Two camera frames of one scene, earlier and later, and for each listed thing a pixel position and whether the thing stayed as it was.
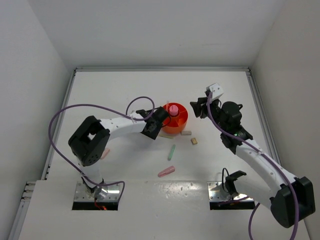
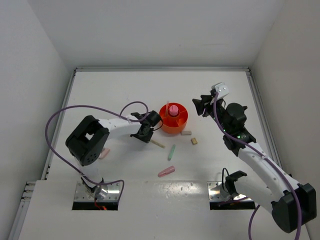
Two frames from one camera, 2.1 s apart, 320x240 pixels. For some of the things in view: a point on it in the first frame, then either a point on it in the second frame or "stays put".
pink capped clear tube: (173, 110) stays put
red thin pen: (167, 106) stays put
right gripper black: (200, 107) stays put
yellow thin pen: (171, 137) → (158, 144)
